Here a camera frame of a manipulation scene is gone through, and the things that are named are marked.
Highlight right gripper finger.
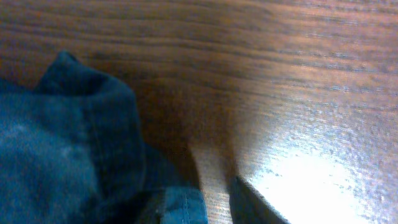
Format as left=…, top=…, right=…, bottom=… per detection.
left=229, top=176, right=289, bottom=224

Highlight dark blue shorts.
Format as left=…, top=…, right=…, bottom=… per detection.
left=1, top=52, right=208, bottom=224

